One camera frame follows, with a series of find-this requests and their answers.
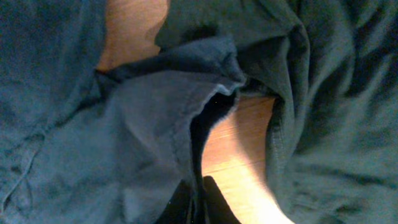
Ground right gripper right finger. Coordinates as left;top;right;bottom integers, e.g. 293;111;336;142
203;176;241;224

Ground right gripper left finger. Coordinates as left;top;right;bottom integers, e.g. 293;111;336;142
155;180;193;224

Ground navy blue shorts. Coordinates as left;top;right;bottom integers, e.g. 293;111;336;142
1;1;244;223

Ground black garment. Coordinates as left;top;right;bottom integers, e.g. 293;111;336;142
156;0;397;223

